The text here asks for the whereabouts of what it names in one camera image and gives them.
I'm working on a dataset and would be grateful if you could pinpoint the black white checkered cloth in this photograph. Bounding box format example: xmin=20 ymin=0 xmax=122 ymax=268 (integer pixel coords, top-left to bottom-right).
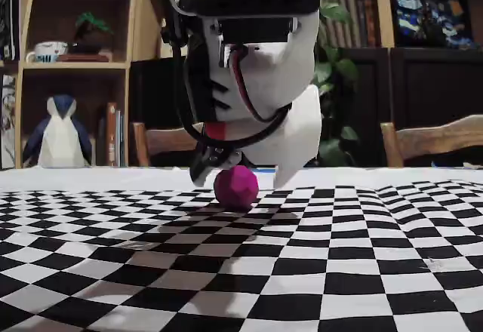
xmin=0 ymin=165 xmax=483 ymax=332

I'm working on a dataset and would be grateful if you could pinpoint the glossy black camera cable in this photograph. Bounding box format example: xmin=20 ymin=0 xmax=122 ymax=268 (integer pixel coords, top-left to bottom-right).
xmin=165 ymin=0 xmax=294 ymax=150

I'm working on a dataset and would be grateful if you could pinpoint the narrow light wood bookshelf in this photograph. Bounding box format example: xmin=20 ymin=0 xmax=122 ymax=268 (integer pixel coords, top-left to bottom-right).
xmin=17 ymin=0 xmax=139 ymax=169

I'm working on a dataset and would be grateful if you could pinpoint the green pothos plant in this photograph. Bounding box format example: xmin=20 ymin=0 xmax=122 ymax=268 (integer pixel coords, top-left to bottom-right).
xmin=312 ymin=0 xmax=359 ymax=168

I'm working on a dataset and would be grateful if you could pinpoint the reddish brown old book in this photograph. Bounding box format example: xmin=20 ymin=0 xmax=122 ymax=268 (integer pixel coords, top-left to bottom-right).
xmin=366 ymin=0 xmax=377 ymax=48

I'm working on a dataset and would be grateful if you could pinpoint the orange spined book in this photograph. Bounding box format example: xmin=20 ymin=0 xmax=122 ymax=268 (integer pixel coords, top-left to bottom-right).
xmin=106 ymin=101 xmax=118 ymax=167

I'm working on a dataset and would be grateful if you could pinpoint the blue white penguin figure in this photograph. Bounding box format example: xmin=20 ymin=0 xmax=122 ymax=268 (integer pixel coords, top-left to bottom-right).
xmin=23 ymin=94 xmax=94 ymax=168

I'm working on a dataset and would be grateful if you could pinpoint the brown wooden chair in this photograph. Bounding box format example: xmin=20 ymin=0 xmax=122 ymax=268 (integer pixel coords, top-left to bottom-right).
xmin=380 ymin=114 xmax=483 ymax=168
xmin=132 ymin=121 xmax=205 ymax=167

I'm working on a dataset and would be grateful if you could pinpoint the reddish flat stand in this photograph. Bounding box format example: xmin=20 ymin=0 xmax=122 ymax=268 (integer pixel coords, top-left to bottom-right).
xmin=56 ymin=53 xmax=113 ymax=63

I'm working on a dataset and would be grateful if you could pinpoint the starry night picture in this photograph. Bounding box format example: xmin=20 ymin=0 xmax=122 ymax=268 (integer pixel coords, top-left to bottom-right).
xmin=392 ymin=0 xmax=472 ymax=49

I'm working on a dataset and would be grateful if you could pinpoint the blue tape strip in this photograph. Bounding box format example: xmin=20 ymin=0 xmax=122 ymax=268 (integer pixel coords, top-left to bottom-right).
xmin=247 ymin=165 xmax=279 ymax=178

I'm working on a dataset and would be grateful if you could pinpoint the thin pale blue book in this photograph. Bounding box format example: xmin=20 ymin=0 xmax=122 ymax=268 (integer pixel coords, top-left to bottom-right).
xmin=116 ymin=109 xmax=128 ymax=167

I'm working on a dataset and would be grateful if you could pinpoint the tan old book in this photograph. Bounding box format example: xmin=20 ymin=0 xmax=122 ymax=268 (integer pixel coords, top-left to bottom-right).
xmin=337 ymin=0 xmax=348 ymax=48

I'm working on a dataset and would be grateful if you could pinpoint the dark brown old book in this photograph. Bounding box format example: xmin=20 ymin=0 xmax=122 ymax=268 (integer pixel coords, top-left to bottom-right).
xmin=357 ymin=0 xmax=368 ymax=48

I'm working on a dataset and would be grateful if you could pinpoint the small bonsai tree model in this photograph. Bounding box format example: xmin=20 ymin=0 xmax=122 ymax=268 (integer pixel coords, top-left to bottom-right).
xmin=69 ymin=11 xmax=114 ymax=56

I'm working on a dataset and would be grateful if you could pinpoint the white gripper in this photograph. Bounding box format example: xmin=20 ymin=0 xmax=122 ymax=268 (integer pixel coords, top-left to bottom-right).
xmin=184 ymin=11 xmax=322 ymax=189

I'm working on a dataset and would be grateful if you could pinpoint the white patterned mug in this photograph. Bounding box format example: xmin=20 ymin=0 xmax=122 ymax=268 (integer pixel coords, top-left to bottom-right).
xmin=25 ymin=41 xmax=69 ymax=64

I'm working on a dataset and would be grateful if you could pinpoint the red black servo wire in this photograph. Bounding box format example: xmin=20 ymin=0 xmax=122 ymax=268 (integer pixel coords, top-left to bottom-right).
xmin=224 ymin=43 xmax=267 ymax=122

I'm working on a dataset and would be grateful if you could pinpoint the light illustrated book cover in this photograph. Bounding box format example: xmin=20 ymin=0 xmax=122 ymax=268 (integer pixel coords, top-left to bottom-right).
xmin=0 ymin=75 xmax=18 ymax=170

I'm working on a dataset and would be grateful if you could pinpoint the wide light wood bookshelf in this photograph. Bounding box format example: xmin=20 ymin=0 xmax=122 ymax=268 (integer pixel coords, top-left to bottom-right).
xmin=130 ymin=0 xmax=483 ymax=61

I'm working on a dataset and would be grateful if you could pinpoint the pink faceted ball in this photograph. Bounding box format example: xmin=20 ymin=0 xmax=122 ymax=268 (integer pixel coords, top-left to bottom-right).
xmin=213 ymin=165 xmax=260 ymax=212

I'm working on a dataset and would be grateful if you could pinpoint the gray old book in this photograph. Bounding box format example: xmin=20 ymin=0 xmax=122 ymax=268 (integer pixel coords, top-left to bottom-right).
xmin=346 ymin=0 xmax=358 ymax=48

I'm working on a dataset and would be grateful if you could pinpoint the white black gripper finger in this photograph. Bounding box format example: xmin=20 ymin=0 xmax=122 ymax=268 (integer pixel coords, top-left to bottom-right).
xmin=189 ymin=154 xmax=218 ymax=188

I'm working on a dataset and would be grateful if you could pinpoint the black low cabinet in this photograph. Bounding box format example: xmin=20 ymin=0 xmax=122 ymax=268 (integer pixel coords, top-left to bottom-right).
xmin=128 ymin=47 xmax=483 ymax=167

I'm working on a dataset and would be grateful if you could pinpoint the dark patterned book cover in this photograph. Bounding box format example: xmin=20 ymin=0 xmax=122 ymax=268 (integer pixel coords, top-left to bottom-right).
xmin=0 ymin=0 xmax=20 ymax=61

